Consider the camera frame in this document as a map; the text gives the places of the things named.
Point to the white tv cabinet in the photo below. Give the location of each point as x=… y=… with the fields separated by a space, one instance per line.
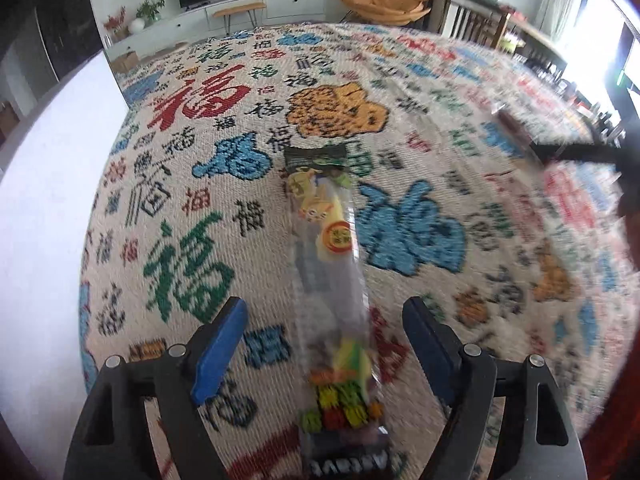
x=198 y=24

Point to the black display cabinet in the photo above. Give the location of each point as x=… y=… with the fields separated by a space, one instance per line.
x=66 y=28

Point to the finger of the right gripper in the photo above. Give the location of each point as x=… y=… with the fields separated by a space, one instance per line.
x=577 y=152

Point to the green plant left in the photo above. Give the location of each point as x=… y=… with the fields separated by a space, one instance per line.
x=149 y=10

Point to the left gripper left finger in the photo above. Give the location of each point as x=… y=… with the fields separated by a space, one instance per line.
x=112 y=437

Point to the red flower vase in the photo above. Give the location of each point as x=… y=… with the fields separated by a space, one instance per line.
x=115 y=25

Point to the patterned fu character tablecloth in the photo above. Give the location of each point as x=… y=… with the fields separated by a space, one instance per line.
x=282 y=164

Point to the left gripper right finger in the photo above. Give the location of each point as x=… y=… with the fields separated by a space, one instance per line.
x=536 y=439

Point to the dark wooden chair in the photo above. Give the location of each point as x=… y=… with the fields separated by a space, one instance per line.
x=476 y=21

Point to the clear cartoon candy packet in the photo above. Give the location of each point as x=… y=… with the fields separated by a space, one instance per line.
x=341 y=417

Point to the small wooden stool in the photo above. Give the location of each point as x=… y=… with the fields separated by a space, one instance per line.
x=250 y=9

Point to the white storage box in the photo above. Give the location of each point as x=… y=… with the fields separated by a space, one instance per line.
x=46 y=196

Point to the cardboard box on floor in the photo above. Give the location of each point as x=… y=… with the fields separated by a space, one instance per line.
x=124 y=63

